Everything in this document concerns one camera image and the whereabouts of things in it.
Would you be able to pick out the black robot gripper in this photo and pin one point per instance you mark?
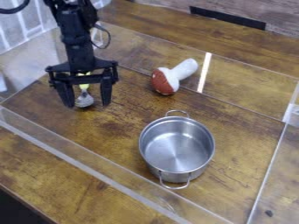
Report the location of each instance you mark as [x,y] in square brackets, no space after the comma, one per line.
[81,62]

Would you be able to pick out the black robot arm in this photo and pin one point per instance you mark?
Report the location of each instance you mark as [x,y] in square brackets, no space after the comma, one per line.
[76,18]

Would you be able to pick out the stainless steel pot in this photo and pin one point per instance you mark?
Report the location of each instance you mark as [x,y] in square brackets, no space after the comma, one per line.
[176,146]

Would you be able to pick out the green handled metal spoon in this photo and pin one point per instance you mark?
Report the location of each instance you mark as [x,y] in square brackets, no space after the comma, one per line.
[85,99]

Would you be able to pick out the clear acrylic barrier wall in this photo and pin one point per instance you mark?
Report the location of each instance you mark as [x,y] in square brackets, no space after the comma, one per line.
[69,161]

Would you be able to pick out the red white toy mushroom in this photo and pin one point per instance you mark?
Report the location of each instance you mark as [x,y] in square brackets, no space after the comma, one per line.
[165,79]

